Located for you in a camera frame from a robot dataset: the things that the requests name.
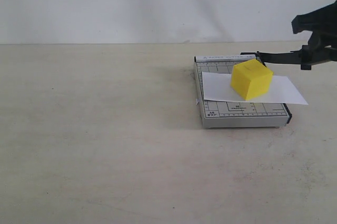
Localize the black cutter blade arm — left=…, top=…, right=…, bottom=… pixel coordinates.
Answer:
left=241, top=45, right=336, bottom=70

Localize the yellow cube block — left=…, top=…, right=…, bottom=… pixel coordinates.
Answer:
left=230, top=59, right=273, bottom=101

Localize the white paper sheet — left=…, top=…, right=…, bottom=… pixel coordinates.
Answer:
left=202, top=72, right=307, bottom=105

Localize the grey paper cutter base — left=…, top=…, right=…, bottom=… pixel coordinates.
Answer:
left=194, top=53, right=292, bottom=128

